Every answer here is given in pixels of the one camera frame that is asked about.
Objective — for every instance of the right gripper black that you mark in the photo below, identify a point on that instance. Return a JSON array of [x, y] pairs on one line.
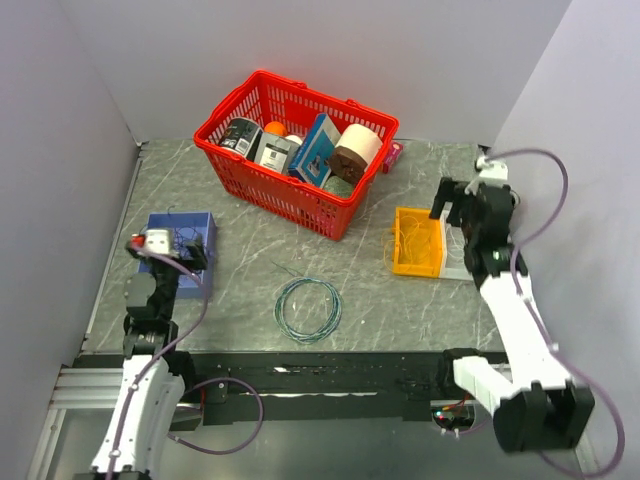
[[448, 191]]

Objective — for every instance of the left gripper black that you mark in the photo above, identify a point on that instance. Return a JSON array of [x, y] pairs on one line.
[[196, 250]]

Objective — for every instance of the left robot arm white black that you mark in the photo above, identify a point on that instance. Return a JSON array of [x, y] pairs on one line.
[[155, 375]]

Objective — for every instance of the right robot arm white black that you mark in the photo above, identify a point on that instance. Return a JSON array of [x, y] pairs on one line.
[[538, 406]]

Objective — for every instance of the blue plastic bin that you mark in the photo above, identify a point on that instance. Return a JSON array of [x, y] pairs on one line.
[[185, 226]]

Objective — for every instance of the yellow plastic bin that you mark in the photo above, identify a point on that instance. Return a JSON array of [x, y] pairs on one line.
[[419, 244]]

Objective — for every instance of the pink small box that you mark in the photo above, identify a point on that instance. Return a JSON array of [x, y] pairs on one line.
[[393, 153]]

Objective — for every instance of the white plastic bin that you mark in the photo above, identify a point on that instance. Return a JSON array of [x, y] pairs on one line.
[[452, 263]]

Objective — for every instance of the white paper towel roll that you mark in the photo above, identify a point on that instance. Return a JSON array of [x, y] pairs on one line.
[[359, 143]]

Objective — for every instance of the brown roll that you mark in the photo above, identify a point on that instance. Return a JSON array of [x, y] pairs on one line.
[[347, 165]]

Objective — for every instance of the green scouring sponge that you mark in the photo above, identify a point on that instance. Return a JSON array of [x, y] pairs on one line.
[[338, 187]]

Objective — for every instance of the black cylindrical can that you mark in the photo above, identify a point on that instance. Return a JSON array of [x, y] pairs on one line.
[[241, 136]]

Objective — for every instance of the grey labelled pouch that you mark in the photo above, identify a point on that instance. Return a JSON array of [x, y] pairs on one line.
[[275, 152]]

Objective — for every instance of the blue Harrys box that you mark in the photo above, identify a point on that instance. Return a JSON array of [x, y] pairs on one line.
[[310, 162]]

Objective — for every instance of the orange fruit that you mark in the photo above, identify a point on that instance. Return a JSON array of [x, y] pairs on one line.
[[276, 128]]

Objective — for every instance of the red plastic shopping basket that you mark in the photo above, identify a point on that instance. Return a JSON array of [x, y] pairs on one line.
[[265, 97]]

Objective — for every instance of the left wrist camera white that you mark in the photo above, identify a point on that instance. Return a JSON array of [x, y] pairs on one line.
[[158, 241]]

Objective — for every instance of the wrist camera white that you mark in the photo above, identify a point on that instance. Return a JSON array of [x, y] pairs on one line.
[[489, 172], [158, 241]]

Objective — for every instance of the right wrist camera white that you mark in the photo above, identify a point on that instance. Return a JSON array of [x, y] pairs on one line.
[[489, 172]]

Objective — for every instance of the aluminium frame rail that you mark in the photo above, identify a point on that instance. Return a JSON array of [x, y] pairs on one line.
[[86, 389]]

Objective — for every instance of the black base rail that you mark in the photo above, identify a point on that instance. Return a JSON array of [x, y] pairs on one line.
[[281, 386]]

